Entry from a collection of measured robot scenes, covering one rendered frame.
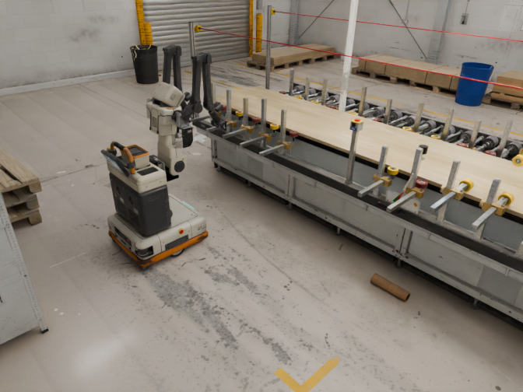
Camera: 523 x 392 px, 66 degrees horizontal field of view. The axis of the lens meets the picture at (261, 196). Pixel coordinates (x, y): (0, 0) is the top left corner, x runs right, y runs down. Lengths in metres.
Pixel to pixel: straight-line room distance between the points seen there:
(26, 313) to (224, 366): 1.32
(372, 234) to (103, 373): 2.33
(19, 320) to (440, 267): 3.00
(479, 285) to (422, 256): 0.45
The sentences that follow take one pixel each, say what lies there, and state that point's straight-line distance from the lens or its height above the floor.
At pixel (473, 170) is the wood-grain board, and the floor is 0.90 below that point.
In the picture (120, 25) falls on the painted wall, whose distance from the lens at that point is 9.77.
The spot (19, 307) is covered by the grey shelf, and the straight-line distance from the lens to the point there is 3.06.
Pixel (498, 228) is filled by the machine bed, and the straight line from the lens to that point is 3.12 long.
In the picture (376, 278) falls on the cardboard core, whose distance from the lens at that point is 3.38.
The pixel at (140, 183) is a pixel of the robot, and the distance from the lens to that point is 3.12.
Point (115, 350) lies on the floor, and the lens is 2.98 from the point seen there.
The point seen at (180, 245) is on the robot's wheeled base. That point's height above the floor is 0.11.
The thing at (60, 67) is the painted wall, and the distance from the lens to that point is 9.37.
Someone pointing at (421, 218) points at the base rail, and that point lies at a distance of 3.03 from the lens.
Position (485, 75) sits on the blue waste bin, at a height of 0.57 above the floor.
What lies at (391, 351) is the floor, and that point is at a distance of 2.99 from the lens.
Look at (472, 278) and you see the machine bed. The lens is 3.41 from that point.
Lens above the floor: 2.20
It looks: 30 degrees down
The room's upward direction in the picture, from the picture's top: 1 degrees clockwise
